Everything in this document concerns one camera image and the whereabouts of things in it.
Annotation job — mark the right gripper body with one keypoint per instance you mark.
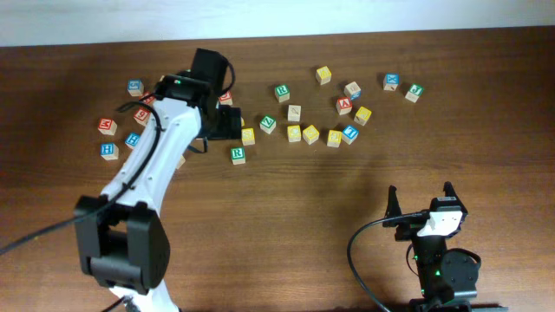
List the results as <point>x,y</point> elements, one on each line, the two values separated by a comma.
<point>408,231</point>

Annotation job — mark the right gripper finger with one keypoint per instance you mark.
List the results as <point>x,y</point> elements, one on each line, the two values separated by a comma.
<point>393,208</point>
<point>449,192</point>

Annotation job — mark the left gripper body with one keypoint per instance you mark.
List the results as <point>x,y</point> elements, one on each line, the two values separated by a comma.
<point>227,126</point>

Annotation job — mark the yellow C block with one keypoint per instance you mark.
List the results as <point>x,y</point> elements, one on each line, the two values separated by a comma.
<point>294,133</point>

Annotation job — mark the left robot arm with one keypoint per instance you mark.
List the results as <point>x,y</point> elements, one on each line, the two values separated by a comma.
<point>120,238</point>

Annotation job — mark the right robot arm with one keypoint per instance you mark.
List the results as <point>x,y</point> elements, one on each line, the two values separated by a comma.
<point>447,277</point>

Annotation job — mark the red Q block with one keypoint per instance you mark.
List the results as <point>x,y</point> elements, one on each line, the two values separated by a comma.
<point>226,99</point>

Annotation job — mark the green R block lower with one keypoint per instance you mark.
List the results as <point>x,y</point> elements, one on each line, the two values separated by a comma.
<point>238,155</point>

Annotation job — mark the green r block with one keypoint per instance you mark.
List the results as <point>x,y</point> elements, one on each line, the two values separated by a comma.
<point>282,93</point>
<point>238,155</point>

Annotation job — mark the green Z block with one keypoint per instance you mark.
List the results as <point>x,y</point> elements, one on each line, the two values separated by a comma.
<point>267,124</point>

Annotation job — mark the yellow O block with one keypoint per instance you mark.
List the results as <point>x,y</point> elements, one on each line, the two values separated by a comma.
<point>181,162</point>

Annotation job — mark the green R block upper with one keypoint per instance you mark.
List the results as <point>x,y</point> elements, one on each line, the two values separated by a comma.
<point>282,93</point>

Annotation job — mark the red A block left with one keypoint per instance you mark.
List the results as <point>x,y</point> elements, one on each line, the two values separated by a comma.
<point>148,98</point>

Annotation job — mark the red a block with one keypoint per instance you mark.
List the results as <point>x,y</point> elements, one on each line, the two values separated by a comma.
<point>344,105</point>
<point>148,98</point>

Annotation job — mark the yellow S block tilted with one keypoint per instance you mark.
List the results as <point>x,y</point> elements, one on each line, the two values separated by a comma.
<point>310,134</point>

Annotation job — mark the red 6 block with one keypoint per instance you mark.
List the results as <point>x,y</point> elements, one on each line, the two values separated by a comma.
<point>141,116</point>

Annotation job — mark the blue I block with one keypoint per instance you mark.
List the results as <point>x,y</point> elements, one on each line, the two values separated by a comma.
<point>349,134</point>

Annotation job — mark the yellow E block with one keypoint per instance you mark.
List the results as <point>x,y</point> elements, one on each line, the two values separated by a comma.
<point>334,138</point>

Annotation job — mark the blue H block tilted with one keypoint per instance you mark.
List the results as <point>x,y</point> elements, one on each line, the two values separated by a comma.
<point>132,140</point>

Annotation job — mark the yellow block right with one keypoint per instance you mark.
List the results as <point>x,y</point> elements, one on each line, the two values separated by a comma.
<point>362,116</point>

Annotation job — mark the blue S block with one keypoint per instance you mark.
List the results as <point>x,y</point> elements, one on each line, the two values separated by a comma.
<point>135,87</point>

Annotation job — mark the green J block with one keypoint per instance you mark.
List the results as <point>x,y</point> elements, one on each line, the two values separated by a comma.
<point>414,93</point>

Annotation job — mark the yellow block top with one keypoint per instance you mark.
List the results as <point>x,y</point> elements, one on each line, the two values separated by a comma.
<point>323,75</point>

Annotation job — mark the red A block right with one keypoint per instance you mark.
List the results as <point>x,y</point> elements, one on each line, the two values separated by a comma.
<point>344,105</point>

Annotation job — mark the red M block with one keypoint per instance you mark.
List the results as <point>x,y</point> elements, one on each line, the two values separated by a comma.
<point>107,126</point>

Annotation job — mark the blue X block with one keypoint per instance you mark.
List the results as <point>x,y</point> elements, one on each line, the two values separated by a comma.
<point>391,81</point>

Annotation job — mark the plain block blue side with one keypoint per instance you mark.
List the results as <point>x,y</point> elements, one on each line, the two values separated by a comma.
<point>352,90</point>

